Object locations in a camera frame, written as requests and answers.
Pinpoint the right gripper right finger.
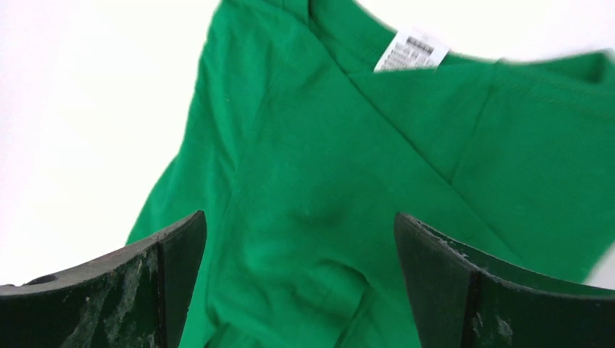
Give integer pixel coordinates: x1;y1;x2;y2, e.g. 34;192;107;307
394;213;614;348

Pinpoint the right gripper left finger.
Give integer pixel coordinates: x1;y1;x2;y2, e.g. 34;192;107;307
1;211;207;347

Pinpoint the green t shirt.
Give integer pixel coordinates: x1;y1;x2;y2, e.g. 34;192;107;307
129;1;614;347

